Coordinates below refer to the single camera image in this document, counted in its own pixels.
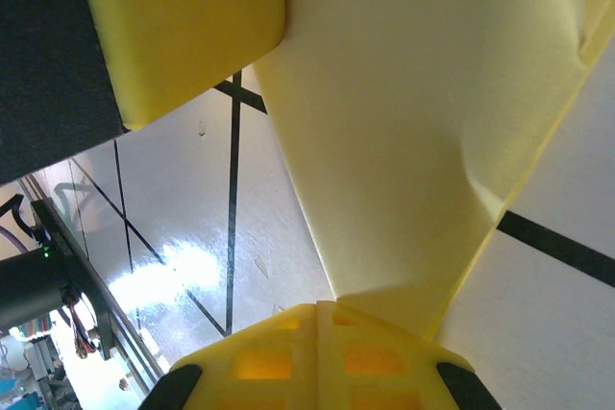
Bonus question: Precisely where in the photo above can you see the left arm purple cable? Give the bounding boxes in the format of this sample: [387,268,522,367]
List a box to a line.
[0,225,28,255]

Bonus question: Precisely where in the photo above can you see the yellow paper sheet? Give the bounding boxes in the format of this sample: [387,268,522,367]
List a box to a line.
[252,0,615,339]

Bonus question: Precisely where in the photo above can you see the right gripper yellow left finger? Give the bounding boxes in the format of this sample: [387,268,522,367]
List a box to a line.
[138,301,318,410]

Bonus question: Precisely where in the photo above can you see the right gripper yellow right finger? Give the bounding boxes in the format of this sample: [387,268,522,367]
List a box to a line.
[316,301,504,410]

